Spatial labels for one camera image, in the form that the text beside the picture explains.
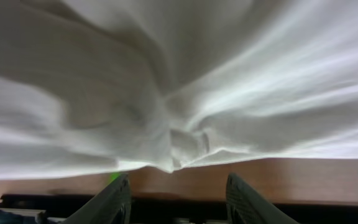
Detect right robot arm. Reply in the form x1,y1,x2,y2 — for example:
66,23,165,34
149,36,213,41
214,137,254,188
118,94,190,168
0,189,162,224

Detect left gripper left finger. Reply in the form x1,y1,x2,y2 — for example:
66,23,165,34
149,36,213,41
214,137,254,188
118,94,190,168
62,174,132,224

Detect white t-shirt green print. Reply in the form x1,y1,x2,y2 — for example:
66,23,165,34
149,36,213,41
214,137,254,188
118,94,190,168
0,0,358,180

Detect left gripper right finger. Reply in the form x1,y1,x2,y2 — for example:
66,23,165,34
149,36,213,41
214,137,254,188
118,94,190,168
226,173,298,224

